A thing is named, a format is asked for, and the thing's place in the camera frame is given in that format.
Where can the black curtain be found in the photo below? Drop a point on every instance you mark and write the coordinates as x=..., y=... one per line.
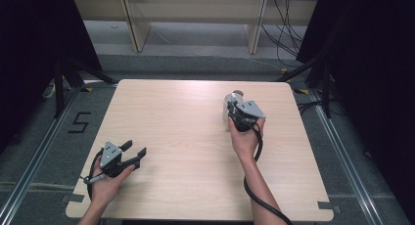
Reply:
x=29, y=55
x=375, y=71

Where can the black metal stand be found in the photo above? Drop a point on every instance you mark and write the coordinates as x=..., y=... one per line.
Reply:
x=323, y=88
x=60, y=88

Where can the white mug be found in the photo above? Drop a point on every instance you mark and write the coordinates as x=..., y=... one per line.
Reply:
x=225, y=115

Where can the person's right hand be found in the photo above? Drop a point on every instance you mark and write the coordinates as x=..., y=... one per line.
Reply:
x=246, y=142

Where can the yellow tape piece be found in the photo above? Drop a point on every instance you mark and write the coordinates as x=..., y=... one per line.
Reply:
x=301, y=91
x=86, y=89

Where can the light wooden shelf unit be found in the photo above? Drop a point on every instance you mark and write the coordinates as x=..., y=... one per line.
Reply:
x=195, y=9

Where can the person's left hand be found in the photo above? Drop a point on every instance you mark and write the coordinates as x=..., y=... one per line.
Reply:
x=109, y=186

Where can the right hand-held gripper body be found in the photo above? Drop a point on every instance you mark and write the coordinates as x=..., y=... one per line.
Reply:
x=246, y=115

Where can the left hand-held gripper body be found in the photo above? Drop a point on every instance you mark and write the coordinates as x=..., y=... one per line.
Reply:
x=112, y=158

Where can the grey tape patch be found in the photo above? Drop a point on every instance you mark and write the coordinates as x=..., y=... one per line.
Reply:
x=73, y=198
x=325, y=205

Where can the small brown round object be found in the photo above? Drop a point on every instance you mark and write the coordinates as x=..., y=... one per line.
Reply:
x=239, y=92

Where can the metal floor rail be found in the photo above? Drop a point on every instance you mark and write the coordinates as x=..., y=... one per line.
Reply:
x=345, y=159
x=36, y=159

